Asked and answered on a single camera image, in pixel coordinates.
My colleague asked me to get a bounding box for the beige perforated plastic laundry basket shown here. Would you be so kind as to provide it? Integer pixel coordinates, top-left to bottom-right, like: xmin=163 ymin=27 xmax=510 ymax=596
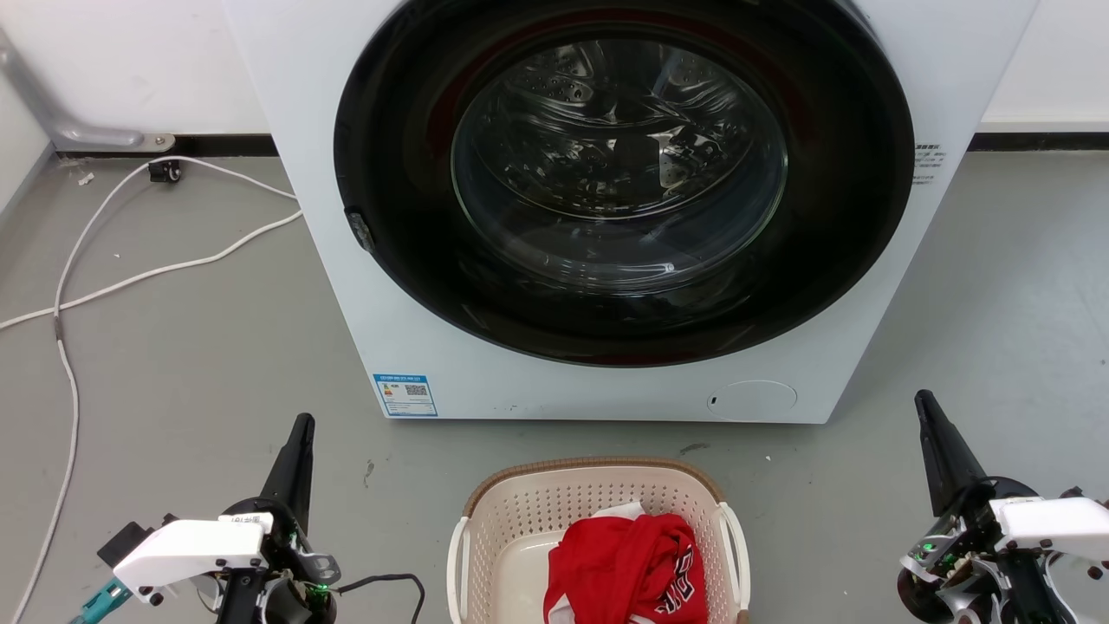
xmin=446 ymin=457 xmax=751 ymax=624

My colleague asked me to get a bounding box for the red printed garment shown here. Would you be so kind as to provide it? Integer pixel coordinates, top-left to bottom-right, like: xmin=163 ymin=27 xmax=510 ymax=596
xmin=543 ymin=513 xmax=710 ymax=624

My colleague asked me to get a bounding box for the white front-load washing machine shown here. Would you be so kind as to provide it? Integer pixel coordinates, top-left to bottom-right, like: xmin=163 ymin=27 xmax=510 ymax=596
xmin=222 ymin=0 xmax=1041 ymax=426

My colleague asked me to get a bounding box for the blue white energy label sticker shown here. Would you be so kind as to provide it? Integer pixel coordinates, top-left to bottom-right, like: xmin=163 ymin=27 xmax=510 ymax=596
xmin=373 ymin=374 xmax=438 ymax=419

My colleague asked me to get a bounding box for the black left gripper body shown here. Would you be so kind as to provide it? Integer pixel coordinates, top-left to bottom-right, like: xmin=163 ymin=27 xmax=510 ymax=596
xmin=221 ymin=497 xmax=341 ymax=624

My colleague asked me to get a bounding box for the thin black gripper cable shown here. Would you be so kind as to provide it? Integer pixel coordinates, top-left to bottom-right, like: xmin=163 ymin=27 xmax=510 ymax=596
xmin=334 ymin=573 xmax=426 ymax=624

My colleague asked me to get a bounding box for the round white filter cover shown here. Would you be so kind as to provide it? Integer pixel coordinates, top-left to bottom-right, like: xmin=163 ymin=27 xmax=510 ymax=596
xmin=706 ymin=380 xmax=799 ymax=423

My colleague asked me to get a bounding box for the long white floor cable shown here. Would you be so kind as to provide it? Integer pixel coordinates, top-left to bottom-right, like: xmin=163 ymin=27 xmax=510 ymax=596
xmin=0 ymin=210 xmax=304 ymax=333

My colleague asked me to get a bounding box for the small printed text label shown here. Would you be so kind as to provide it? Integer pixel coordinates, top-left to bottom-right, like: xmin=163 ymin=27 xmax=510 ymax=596
xmin=911 ymin=143 xmax=948 ymax=186

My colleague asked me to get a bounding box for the white cable with black plug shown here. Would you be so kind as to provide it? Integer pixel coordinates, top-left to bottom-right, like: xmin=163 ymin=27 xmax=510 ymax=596
xmin=9 ymin=156 xmax=301 ymax=624

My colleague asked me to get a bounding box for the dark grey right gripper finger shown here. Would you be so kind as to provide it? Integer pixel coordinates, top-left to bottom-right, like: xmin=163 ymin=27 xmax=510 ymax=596
xmin=915 ymin=390 xmax=989 ymax=518

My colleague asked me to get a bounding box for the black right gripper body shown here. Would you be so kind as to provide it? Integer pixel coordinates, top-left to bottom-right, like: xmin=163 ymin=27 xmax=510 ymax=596
xmin=896 ymin=477 xmax=1041 ymax=624

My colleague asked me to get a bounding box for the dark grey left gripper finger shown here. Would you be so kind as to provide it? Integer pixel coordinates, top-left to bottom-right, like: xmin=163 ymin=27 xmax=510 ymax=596
xmin=259 ymin=413 xmax=315 ymax=532

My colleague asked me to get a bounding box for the black round glass washer door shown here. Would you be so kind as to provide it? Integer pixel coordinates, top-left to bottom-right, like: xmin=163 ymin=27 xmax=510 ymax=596
xmin=334 ymin=0 xmax=917 ymax=368

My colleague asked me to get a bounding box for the teal cable connector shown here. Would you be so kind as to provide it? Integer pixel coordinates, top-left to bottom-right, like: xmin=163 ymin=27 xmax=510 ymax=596
xmin=69 ymin=579 xmax=133 ymax=624

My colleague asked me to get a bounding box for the black washer door latch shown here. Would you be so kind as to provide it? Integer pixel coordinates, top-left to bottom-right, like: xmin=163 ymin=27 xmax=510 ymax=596
xmin=345 ymin=208 xmax=376 ymax=255

